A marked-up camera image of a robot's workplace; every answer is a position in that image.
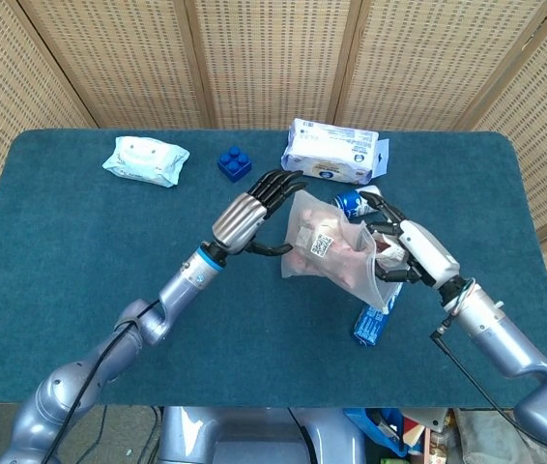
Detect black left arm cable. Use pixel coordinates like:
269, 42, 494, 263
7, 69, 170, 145
41, 299, 163, 464

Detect light blue wet wipes pack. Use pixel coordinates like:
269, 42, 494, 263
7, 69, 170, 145
101, 135, 191, 189

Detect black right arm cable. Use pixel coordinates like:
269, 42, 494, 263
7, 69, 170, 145
430, 324, 547, 464

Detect white blue tissue package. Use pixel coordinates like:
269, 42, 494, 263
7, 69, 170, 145
280, 117, 391, 187

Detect translucent white plastic zip bag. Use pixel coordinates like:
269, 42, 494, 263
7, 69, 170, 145
280, 189, 395, 313

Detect woven wicker folding screen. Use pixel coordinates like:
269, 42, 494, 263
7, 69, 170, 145
0, 0, 547, 339

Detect blue plastic bin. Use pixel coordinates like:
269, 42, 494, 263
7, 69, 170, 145
343, 408, 413, 458

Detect blue cardboard box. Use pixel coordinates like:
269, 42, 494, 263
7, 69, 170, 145
350, 282, 404, 348

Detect teal table cover cloth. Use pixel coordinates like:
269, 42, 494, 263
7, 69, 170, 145
0, 128, 547, 410

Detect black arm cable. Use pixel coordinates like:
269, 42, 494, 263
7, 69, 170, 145
430, 324, 547, 464
41, 299, 163, 464

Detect blue toy building block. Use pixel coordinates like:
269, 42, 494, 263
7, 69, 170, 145
216, 146, 254, 183

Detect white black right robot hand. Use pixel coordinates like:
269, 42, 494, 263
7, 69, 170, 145
359, 190, 462, 291

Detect blue white drink can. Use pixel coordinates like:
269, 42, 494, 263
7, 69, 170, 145
333, 186, 382, 219

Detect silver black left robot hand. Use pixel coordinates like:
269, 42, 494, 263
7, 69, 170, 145
211, 168, 309, 257

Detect white red wrist wires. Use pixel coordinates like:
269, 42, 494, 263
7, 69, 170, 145
446, 277, 478, 316

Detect silver blue robot torso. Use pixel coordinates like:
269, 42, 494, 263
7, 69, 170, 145
157, 406, 366, 464

